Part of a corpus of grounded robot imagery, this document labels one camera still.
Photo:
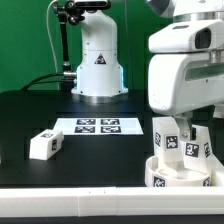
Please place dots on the white right fence bar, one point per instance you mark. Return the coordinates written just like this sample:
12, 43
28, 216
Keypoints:
217, 177

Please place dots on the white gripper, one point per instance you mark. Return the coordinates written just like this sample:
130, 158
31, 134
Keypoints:
187, 71

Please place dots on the white marker sheet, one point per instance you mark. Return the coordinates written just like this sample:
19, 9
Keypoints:
99, 126

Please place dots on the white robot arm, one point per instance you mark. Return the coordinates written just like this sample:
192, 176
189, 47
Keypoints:
99, 74

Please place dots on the white front fence bar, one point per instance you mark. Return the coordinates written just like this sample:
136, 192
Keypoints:
110, 201

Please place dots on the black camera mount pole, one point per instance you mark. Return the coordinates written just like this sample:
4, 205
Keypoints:
67, 14

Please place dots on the white fence bar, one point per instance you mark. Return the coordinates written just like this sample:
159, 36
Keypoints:
110, 201
217, 177

